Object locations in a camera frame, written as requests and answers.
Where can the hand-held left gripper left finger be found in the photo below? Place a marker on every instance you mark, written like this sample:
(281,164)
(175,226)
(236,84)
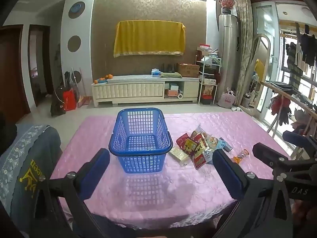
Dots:
(95,176)

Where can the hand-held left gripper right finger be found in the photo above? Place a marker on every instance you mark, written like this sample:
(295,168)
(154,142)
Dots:
(229,176)

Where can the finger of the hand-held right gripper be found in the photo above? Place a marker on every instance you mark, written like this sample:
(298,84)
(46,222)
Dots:
(270,155)
(297,140)

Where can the orange striped candy packet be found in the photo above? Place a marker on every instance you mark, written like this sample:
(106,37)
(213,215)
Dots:
(240,157)

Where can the blue gum bottle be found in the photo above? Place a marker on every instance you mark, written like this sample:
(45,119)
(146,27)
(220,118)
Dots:
(226,145)

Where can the red white snack packet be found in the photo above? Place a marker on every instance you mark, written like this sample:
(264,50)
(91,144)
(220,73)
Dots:
(200,159)

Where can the round cake packet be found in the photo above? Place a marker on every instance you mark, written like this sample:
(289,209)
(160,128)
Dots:
(212,141)

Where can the blue plastic basket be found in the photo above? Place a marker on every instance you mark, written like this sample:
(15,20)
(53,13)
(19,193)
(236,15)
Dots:
(138,163)

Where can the purple yellow snack packet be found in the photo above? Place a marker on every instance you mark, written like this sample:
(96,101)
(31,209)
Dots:
(192,145)

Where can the orange snack packet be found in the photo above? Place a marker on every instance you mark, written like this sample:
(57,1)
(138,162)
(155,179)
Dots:
(201,136)

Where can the cracker packet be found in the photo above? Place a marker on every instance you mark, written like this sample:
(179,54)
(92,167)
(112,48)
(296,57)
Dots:
(178,155)

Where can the person's right hand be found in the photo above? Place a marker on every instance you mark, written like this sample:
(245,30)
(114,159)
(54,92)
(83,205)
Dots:
(304,212)

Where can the black glove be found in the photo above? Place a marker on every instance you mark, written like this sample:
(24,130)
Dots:
(284,115)

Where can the pink tablecloth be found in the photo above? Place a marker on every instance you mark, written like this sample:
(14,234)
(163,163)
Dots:
(198,193)

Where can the red cloth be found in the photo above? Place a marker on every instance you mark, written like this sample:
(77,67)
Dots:
(278,104)

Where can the wooden drying rack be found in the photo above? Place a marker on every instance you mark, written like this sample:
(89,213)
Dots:
(284,95)

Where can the white slippers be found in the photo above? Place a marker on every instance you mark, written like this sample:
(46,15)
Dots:
(237,109)

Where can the white pink tote bag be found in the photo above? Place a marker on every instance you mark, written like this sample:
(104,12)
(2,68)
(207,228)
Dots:
(228,99)

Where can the black box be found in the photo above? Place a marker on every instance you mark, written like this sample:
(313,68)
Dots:
(206,99)

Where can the red bag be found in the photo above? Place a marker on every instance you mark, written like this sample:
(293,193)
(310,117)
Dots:
(69,100)

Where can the black bag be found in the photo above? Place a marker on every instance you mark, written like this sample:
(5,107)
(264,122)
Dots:
(57,104)

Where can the printed snack box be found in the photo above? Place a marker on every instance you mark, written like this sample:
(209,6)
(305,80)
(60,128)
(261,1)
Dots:
(208,90)

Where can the hanging clothes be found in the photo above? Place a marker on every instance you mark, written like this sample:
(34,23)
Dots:
(302,52)

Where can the white tv cabinet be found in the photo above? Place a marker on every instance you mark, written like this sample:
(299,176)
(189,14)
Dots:
(128,89)

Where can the white mop stick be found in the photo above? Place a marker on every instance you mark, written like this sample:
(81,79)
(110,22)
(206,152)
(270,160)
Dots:
(74,84)

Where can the white metal rack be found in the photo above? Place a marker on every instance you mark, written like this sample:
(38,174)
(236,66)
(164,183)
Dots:
(199,79)

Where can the orange box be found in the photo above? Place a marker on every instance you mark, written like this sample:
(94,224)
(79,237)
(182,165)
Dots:
(171,92)

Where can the blue white box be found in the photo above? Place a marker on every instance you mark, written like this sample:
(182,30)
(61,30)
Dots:
(173,87)

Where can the standing air conditioner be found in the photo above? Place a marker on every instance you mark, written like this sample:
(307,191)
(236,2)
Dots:
(228,54)

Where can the patterned curtain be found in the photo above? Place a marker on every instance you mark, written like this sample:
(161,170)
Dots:
(244,42)

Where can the cardboard box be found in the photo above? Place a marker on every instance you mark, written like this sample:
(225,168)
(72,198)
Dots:
(188,70)

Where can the green cushion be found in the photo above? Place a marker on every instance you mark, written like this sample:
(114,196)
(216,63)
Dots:
(171,74)

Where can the blue tissue box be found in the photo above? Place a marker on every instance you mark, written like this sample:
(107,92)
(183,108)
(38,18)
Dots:
(156,72)

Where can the black router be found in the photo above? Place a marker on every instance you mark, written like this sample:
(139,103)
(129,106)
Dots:
(168,67)

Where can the red white box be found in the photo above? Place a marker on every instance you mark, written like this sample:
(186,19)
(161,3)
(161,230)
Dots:
(203,47)

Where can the brown wooden door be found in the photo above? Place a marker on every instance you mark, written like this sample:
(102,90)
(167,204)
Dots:
(11,74)

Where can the yellow cloth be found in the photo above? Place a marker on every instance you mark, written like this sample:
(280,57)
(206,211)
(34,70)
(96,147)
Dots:
(148,36)

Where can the flower pot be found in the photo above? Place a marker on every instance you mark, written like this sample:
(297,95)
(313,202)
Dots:
(226,5)

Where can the round brown wall plate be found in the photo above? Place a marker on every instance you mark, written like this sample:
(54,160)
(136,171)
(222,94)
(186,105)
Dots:
(77,75)
(74,44)

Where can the arched wooden frame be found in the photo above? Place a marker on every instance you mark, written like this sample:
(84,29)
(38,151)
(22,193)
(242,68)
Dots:
(265,42)

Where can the round wall plate blue centre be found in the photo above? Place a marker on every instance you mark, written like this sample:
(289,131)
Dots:
(76,10)

